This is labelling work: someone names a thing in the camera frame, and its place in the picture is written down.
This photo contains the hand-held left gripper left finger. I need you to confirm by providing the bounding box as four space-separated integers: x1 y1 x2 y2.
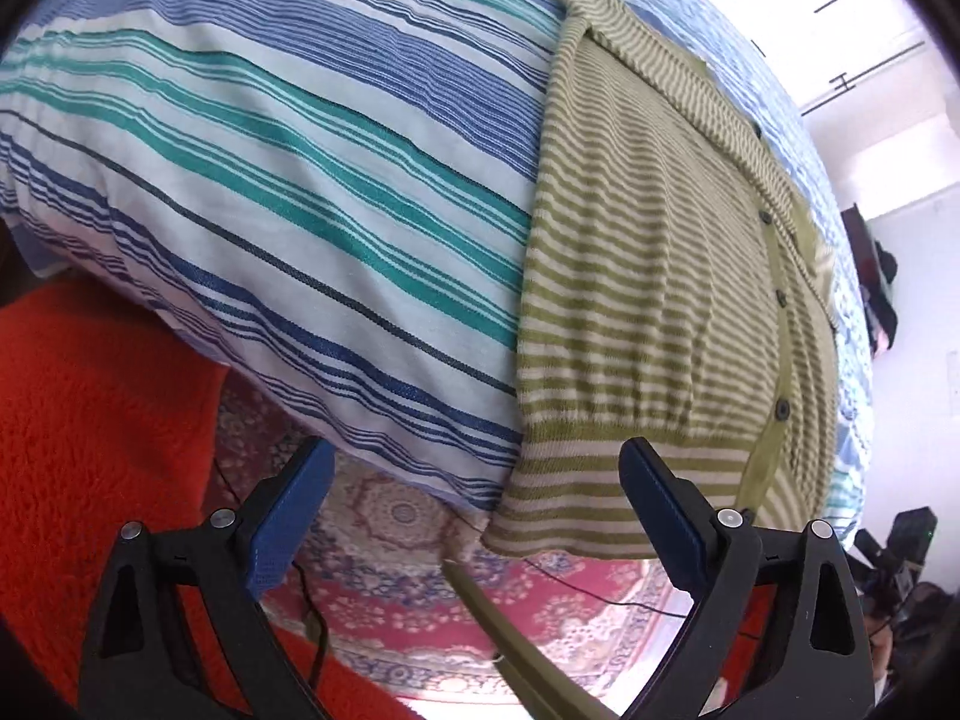
77 435 336 720

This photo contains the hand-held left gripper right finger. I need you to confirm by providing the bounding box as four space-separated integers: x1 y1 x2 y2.
619 435 877 720

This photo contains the green striped cardigan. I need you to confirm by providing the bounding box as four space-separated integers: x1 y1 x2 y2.
480 0 841 560

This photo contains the patterned red carpet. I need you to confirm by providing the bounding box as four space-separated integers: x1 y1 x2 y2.
214 367 751 706

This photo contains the orange-red fluffy rug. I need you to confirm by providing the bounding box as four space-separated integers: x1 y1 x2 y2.
0 270 781 720

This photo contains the dark wooden cabinet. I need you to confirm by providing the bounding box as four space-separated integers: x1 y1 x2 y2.
840 204 878 293

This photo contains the blue striped bed duvet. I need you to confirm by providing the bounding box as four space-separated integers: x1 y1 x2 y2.
0 0 878 541

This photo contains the white wardrobe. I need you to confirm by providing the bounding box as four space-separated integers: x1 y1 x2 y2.
652 0 960 113

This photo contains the black cable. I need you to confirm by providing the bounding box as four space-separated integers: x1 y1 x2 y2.
212 457 758 698

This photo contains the olive green strap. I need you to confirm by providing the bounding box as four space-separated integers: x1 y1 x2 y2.
442 556 623 720

